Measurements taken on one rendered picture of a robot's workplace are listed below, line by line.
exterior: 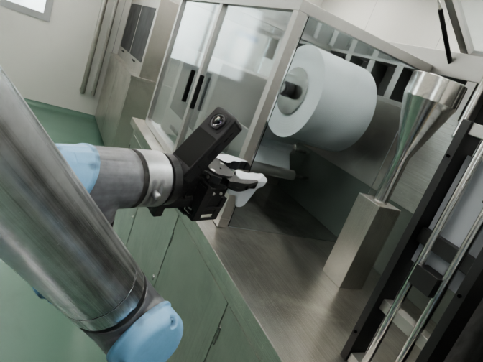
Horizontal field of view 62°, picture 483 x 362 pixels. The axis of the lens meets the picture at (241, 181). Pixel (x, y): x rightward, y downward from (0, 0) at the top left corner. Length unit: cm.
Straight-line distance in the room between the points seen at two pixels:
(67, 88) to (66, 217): 540
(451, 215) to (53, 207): 68
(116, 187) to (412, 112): 85
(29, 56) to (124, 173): 517
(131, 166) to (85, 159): 6
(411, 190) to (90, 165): 115
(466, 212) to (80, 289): 67
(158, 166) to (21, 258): 24
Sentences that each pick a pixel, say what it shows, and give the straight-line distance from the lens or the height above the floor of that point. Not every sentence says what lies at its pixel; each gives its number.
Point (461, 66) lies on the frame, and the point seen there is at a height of 161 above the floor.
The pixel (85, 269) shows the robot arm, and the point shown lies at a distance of 33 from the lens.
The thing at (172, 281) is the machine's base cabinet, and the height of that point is 62.
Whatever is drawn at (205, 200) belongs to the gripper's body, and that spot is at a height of 120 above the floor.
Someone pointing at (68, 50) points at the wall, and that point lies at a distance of 561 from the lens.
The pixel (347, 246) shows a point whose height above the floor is 102.
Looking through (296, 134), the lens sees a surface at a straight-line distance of 127.
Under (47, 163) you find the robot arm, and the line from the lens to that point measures 28.
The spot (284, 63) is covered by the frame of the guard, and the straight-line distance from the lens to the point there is 118.
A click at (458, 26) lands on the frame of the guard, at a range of 145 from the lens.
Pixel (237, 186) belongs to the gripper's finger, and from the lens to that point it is 59.
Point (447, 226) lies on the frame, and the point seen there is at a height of 125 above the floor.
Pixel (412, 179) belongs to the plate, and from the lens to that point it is 145.
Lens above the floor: 140
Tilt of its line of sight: 16 degrees down
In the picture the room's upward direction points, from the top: 21 degrees clockwise
